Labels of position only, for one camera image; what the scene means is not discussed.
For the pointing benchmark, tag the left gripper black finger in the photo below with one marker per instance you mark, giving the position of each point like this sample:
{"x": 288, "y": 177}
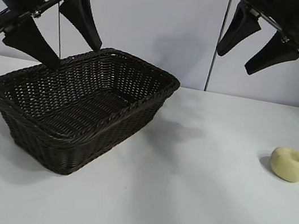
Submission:
{"x": 35, "y": 41}
{"x": 87, "y": 21}

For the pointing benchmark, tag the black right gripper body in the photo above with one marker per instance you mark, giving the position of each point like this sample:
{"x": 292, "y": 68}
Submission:
{"x": 292, "y": 12}

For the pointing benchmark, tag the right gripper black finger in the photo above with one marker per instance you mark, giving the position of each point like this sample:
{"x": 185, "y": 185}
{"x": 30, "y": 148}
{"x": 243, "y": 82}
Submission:
{"x": 273, "y": 55}
{"x": 238, "y": 29}

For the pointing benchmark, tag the dark brown woven wicker basket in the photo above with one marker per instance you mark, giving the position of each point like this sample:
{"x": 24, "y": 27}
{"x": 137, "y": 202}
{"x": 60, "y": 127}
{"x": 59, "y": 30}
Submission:
{"x": 59, "y": 120}

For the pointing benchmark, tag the pale yellow egg yolk pastry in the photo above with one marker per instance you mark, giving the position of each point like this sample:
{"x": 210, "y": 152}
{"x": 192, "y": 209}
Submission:
{"x": 286, "y": 169}

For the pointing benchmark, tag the thin vertical metal wall strip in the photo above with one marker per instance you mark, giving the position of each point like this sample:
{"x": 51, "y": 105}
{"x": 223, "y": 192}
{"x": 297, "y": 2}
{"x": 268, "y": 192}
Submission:
{"x": 218, "y": 43}
{"x": 59, "y": 36}

